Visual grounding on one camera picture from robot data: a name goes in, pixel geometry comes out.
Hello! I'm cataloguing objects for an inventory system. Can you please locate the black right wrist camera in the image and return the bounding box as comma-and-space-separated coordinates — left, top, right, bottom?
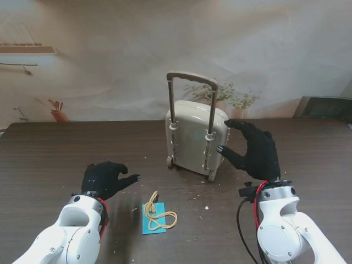
238, 181, 261, 204

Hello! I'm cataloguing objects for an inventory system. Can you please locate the printed backdrop cloth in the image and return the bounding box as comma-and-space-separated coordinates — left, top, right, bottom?
0, 0, 352, 130

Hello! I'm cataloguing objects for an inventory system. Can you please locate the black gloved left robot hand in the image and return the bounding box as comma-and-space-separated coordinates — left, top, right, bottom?
81, 161, 142, 201

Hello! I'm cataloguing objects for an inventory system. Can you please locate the beige mini trolley suitcase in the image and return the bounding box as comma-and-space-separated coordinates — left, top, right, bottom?
164, 71, 230, 182

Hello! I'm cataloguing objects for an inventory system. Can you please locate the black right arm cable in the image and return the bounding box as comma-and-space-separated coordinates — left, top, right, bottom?
236, 197, 261, 264

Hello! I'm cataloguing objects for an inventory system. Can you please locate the black box with grey frame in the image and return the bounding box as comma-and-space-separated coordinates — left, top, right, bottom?
294, 95, 352, 123

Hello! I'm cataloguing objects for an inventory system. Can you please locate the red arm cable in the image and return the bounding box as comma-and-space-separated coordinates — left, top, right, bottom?
254, 180, 269, 264
97, 197, 108, 245

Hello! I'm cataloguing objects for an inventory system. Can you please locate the yellow twisted tag cord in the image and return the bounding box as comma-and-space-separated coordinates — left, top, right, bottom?
144, 190, 179, 231

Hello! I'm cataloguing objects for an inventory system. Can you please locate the red left arm cable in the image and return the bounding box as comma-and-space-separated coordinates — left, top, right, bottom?
97, 197, 108, 245

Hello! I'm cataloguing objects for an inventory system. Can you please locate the teal paper luggage tag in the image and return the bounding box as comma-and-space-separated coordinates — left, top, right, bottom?
141, 202, 167, 235

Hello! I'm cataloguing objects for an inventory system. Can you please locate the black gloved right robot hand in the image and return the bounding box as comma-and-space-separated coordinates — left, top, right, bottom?
216, 119, 281, 182

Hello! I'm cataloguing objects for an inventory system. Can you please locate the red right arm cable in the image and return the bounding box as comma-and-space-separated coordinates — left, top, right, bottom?
254, 180, 269, 264

